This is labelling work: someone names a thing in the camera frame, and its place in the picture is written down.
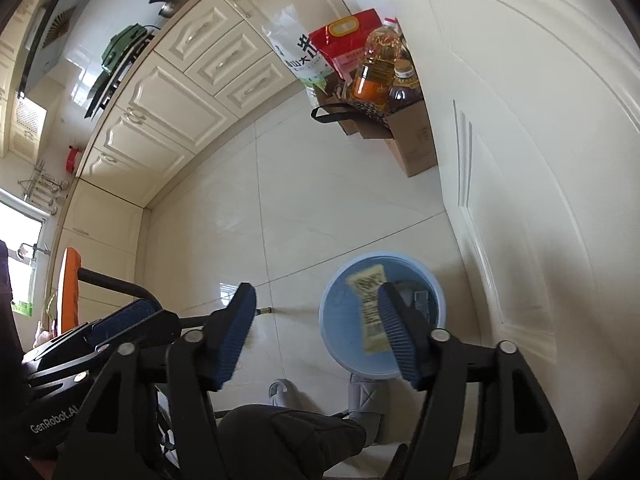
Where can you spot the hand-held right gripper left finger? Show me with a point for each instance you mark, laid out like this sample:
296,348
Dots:
227,340

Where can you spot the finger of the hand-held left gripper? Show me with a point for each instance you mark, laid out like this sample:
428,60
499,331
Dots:
70,367
127,317

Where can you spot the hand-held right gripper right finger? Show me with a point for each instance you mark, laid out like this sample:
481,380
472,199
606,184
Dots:
400,340

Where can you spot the yellow foil packet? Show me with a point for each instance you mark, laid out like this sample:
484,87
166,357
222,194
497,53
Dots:
367,305

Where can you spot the blue plastic bin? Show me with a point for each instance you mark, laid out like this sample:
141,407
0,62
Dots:
340,340

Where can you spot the grey wrapper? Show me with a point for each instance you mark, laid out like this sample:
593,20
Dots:
420,300

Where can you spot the orange round table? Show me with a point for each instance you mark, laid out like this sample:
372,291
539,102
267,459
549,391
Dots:
70,285

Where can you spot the grey slipper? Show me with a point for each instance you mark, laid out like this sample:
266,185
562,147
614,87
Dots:
281,391
365,405

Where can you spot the person's leg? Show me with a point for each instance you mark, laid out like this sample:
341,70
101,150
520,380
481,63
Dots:
280,440

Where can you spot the metal sink faucet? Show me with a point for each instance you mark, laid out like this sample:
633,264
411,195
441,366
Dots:
35,249

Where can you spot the dark brown bar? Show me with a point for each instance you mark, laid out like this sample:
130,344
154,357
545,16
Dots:
402,462

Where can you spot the kitchen window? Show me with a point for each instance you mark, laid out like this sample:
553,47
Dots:
20,240

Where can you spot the hanging utensil rack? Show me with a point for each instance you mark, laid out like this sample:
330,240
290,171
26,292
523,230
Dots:
45,185

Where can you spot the red container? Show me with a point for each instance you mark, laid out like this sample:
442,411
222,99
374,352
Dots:
73,160

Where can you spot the large cardboard box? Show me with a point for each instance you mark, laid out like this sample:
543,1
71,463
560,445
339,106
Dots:
415,140

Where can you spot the cream base kitchen cabinets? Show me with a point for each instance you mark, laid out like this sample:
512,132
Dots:
165,100

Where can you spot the black gas stove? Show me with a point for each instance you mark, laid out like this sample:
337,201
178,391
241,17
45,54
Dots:
122,72

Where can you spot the white panel door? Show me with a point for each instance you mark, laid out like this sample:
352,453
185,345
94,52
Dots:
540,135

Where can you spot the dark brown oil bottle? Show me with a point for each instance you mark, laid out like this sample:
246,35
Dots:
404,87

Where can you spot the cream cabinet drawer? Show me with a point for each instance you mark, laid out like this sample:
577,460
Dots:
257,87
195,32
227,57

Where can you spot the green electric cooking pot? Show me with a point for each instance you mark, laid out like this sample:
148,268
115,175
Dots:
122,47

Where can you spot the large oil bottle orange label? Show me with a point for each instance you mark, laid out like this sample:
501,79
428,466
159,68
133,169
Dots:
375,70

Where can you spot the white rice bag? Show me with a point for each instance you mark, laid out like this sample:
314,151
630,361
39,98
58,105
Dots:
295,55

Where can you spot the red rice bag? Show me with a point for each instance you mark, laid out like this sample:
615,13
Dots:
345,42

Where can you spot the black range hood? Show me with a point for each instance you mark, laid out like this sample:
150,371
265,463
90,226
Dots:
50,25

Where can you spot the cream wall kitchen cabinets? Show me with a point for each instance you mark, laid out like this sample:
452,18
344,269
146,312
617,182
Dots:
27,125

